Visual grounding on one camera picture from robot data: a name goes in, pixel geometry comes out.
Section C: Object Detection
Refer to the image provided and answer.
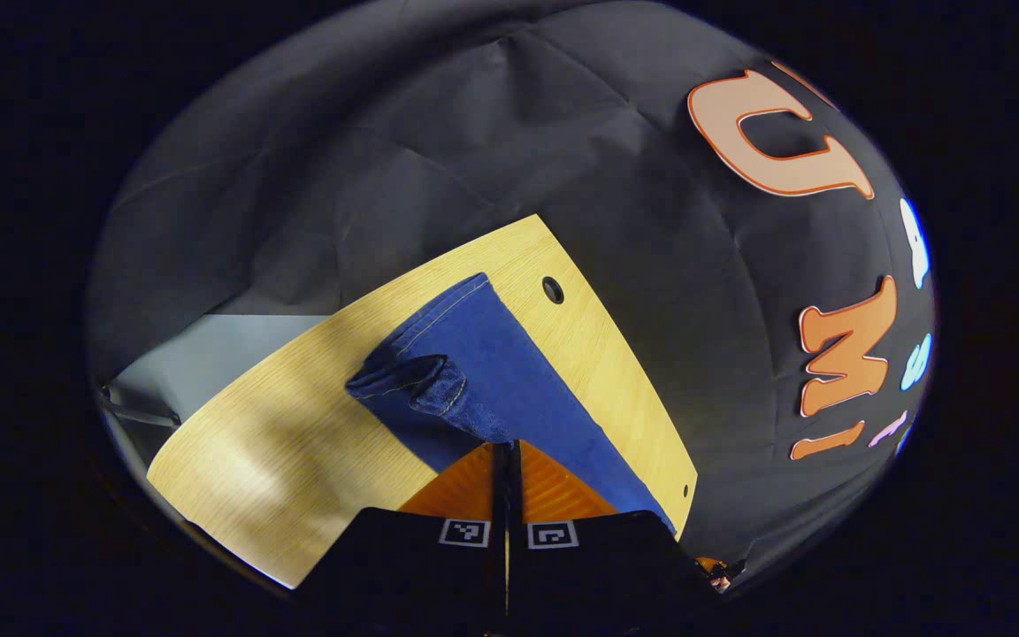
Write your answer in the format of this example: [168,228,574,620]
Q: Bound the grey metal frame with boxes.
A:
[101,382,181,427]

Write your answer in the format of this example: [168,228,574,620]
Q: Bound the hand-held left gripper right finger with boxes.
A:
[508,440,724,620]

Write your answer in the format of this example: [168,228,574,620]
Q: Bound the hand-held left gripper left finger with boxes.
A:
[297,442,509,620]

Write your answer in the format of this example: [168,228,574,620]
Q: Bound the blue denim jeans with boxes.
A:
[346,272,678,536]

